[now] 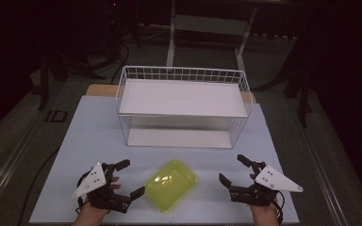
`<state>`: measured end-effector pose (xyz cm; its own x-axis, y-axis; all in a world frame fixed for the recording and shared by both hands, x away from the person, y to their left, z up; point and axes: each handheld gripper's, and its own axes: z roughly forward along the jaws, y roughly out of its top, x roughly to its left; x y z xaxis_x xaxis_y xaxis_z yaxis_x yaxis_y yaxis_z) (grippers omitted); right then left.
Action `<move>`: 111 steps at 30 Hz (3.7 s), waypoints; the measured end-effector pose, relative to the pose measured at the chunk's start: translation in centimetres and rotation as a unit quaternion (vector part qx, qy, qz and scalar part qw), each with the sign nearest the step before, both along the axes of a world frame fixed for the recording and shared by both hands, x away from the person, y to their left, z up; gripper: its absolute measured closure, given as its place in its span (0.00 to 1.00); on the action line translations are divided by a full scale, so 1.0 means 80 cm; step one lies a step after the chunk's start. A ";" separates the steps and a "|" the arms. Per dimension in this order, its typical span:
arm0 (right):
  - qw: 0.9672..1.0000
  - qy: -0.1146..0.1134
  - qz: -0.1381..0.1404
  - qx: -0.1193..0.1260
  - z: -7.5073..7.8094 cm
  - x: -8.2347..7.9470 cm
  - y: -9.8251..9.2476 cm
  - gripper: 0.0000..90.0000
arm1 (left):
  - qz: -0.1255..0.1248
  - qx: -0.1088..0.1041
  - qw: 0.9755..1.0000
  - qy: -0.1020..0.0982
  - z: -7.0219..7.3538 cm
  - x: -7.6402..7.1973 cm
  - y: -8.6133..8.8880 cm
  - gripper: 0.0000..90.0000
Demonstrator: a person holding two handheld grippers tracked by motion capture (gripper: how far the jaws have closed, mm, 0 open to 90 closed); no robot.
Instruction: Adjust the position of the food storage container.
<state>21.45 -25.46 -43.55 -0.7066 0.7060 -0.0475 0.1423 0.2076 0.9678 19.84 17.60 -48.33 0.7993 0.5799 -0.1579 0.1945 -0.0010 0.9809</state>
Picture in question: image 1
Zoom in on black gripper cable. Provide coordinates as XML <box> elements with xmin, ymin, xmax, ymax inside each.
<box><xmin>74</xmin><ymin>170</ymin><xmax>91</xmax><ymax>217</ymax></box>
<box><xmin>272</xmin><ymin>189</ymin><xmax>286</xmax><ymax>226</ymax></box>

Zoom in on black floor cable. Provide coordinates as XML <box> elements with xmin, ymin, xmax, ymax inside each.
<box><xmin>17</xmin><ymin>147</ymin><xmax>61</xmax><ymax>226</ymax></box>

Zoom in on white metal table frame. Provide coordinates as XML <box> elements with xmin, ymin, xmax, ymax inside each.
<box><xmin>165</xmin><ymin>0</ymin><xmax>259</xmax><ymax>73</ymax></box>

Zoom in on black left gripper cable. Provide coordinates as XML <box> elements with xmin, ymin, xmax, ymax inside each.
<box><xmin>74</xmin><ymin>170</ymin><xmax>91</xmax><ymax>217</ymax></box>

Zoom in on white wire shelf rack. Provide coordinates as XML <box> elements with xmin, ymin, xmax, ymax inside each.
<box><xmin>115</xmin><ymin>65</ymin><xmax>255</xmax><ymax>150</ymax></box>

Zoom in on light blue table mat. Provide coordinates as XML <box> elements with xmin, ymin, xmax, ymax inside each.
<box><xmin>28</xmin><ymin>94</ymin><xmax>300</xmax><ymax>225</ymax></box>

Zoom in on person's right hand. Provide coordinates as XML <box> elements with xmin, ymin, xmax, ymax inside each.
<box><xmin>249</xmin><ymin>173</ymin><xmax>281</xmax><ymax>226</ymax></box>

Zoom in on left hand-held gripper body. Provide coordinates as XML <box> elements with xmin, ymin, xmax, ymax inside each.
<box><xmin>71</xmin><ymin>161</ymin><xmax>133</xmax><ymax>215</ymax></box>

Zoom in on bundle of black cables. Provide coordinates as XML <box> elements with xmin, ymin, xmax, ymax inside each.
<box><xmin>56</xmin><ymin>31</ymin><xmax>142</xmax><ymax>85</ymax></box>

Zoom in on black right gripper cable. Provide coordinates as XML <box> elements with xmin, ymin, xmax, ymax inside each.
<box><xmin>272</xmin><ymin>189</ymin><xmax>286</xmax><ymax>226</ymax></box>

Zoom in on black metal stand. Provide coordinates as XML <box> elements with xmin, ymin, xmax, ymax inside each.
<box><xmin>283</xmin><ymin>59</ymin><xmax>314</xmax><ymax>129</ymax></box>
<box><xmin>31</xmin><ymin>51</ymin><xmax>52</xmax><ymax>111</ymax></box>

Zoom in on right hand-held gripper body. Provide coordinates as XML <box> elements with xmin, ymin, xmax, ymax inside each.
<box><xmin>228</xmin><ymin>161</ymin><xmax>304</xmax><ymax>208</ymax></box>

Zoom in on person's left hand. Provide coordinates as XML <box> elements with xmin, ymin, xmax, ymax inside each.
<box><xmin>73</xmin><ymin>175</ymin><xmax>123</xmax><ymax>226</ymax></box>

